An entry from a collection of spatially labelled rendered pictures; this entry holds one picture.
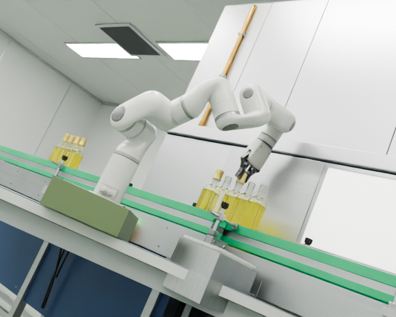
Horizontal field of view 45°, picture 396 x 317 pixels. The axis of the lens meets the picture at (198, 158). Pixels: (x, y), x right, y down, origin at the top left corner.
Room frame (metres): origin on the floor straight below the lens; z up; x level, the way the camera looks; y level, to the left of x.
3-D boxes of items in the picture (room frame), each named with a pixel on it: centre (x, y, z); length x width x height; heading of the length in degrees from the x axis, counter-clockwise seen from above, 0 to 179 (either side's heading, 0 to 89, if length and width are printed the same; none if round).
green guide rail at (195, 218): (2.33, 0.49, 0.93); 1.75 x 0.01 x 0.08; 46
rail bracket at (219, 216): (1.70, -0.17, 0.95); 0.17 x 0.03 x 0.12; 136
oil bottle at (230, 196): (1.86, -0.19, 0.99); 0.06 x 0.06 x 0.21; 47
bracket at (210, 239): (1.72, -0.18, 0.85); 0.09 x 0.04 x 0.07; 136
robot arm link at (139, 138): (1.59, 0.22, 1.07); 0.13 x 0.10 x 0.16; 140
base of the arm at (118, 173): (1.59, 0.22, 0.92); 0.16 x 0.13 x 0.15; 1
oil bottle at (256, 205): (1.78, -0.27, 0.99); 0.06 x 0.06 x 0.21; 46
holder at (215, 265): (1.57, -0.20, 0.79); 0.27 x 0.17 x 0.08; 136
